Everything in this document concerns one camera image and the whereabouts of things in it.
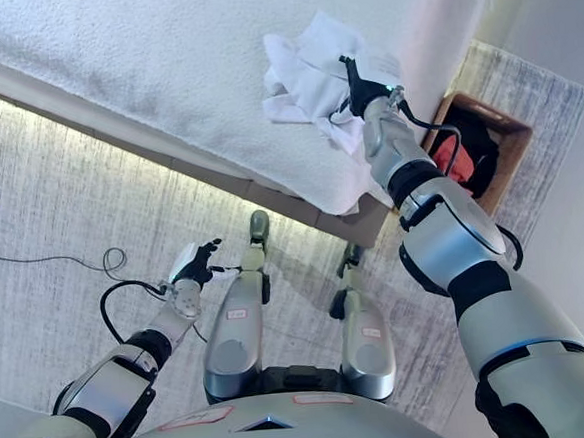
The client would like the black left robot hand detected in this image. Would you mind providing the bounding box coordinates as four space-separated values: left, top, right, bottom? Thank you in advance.
164 236 244 292

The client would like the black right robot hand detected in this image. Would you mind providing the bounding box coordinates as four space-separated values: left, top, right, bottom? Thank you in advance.
337 49 407 122

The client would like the white garment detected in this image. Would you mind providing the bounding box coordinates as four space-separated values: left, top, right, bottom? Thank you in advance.
255 4 410 164

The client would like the brown rectangular basket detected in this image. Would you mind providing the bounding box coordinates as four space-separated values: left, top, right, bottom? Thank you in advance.
415 86 540 222

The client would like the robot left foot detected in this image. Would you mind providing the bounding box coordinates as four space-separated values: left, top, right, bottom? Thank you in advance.
247 209 272 246

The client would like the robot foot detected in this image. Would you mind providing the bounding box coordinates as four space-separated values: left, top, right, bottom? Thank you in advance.
247 209 272 246
340 240 366 278

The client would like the silver left robot leg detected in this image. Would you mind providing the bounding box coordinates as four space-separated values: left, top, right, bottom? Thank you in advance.
193 238 281 402

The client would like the silver robot leg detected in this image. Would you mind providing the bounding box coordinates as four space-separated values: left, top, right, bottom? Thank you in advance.
326 266 401 403
193 238 281 402

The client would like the orange garment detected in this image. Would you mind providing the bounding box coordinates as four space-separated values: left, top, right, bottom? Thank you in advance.
430 132 477 186

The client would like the black garment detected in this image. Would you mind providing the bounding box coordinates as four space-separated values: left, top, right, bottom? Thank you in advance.
445 102 504 202

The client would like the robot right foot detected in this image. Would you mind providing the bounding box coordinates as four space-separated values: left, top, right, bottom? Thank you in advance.
340 240 366 278

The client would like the grey streaked rug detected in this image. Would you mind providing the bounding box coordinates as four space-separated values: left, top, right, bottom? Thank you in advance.
0 36 584 438

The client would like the silver robot torso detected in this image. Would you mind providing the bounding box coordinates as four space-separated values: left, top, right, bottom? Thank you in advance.
57 350 472 438

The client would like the silver right robot leg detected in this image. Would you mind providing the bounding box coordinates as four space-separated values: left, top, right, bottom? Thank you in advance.
326 266 401 403

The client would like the white fluffy blanket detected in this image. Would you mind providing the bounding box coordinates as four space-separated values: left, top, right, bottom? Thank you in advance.
0 0 504 241

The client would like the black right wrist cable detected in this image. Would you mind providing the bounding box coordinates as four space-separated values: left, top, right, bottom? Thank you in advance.
327 88 526 284

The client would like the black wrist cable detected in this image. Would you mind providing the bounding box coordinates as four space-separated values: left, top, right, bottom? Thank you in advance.
327 88 526 284
97 275 179 350

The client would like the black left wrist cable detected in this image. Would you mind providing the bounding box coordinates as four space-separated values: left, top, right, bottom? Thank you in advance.
97 275 179 350

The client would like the brown upholstered bed frame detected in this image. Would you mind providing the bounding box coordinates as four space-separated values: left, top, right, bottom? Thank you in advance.
0 0 526 275

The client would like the thin black floor cable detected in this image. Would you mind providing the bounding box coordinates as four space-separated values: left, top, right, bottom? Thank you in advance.
0 240 128 292

